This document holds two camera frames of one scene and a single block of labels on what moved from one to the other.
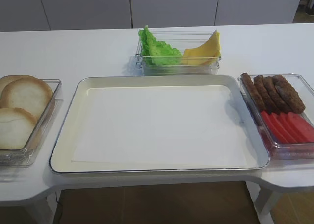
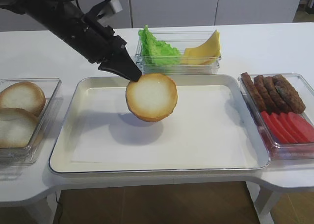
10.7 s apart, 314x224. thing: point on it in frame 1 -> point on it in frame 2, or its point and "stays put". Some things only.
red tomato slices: (289, 127) stays put
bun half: (19, 87) -> (152, 97)
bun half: (16, 126) stays put
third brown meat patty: (276, 97) stays put
